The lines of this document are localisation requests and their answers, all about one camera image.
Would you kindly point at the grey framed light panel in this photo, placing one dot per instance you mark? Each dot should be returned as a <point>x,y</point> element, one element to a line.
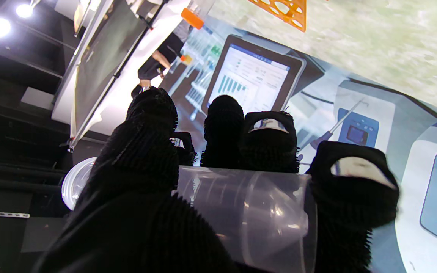
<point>104,60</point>

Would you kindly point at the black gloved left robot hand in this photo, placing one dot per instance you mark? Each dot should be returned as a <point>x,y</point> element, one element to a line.
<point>135,178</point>

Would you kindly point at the orange tube cap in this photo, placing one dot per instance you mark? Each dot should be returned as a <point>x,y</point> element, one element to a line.
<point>192,18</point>

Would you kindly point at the grey wall box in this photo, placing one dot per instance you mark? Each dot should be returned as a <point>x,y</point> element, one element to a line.
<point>37,98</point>

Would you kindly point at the printed laboratory backdrop banner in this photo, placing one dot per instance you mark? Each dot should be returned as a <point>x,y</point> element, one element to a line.
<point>355,94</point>

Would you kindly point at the white perforated metal strip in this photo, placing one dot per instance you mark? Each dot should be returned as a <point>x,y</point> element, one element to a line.
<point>2,214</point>

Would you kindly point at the orange test tube rack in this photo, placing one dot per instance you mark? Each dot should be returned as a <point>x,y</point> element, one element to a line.
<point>290,9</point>

